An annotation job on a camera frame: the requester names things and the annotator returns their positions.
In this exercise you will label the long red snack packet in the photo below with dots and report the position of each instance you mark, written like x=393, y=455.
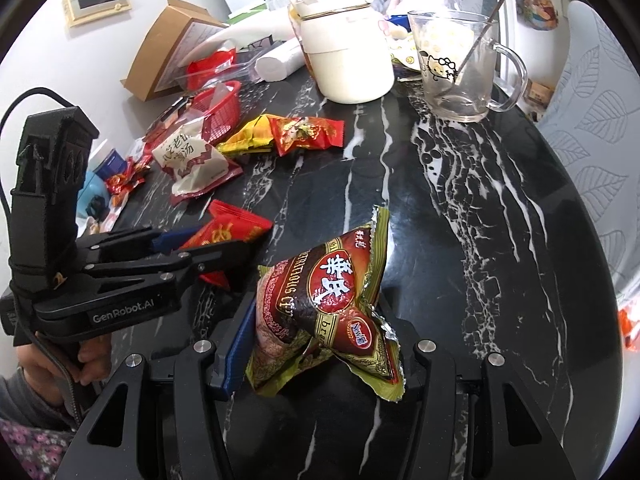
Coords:
x=167, y=120

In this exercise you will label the brown green snack packet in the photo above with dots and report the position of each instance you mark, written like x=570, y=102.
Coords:
x=325, y=300

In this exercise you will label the cartoon glass mug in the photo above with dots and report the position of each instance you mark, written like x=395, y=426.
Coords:
x=460, y=75

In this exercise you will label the grey leaf pattern chair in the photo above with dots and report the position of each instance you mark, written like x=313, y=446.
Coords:
x=590, y=110

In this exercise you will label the patterned fabric bag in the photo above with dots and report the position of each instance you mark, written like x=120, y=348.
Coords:
x=532, y=5

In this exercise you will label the yellow snack packet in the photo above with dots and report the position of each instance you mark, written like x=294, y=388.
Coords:
x=247, y=137

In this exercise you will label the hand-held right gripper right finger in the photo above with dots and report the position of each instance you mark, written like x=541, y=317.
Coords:
x=425, y=365

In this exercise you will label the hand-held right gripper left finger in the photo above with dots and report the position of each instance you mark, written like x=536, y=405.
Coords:
x=237, y=345

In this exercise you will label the black hair clip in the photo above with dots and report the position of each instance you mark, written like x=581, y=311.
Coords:
x=95, y=207

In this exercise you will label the orange plastic wrapper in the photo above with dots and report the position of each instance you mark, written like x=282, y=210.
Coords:
x=627, y=327

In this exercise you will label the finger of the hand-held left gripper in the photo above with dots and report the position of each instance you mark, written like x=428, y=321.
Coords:
x=220, y=255
x=172, y=241

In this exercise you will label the smiley printed bag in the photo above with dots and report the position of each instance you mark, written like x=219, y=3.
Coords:
x=405, y=50

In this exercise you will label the white brown soup packet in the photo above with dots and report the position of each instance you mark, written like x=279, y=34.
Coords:
x=195, y=160

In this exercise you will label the red cartoon snack packet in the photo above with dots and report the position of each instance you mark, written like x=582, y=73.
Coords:
x=305, y=132

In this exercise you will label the red plastic basket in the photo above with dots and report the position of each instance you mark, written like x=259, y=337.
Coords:
x=220, y=105

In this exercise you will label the person's left forearm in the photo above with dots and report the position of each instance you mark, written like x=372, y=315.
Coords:
x=25, y=435

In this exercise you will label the red gold candy packet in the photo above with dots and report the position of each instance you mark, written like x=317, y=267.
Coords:
x=127, y=177

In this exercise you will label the metal stirrer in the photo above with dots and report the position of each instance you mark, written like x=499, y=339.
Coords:
x=480, y=40

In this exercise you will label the clear plastic container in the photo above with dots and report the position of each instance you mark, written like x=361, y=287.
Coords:
x=245, y=67

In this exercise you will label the blue jar white lid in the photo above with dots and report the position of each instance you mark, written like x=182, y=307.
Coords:
x=112, y=165

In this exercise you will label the light wooden picture frame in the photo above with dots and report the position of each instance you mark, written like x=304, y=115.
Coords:
x=97, y=0

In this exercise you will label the red gold snack packet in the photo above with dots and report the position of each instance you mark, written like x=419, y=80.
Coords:
x=225, y=232

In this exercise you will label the cardboard box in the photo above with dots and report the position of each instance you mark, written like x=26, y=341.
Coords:
x=165, y=50

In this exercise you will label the person's left hand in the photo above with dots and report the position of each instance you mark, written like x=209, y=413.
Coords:
x=50, y=365

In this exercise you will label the pink white packet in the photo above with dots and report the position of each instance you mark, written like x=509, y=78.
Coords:
x=119, y=201

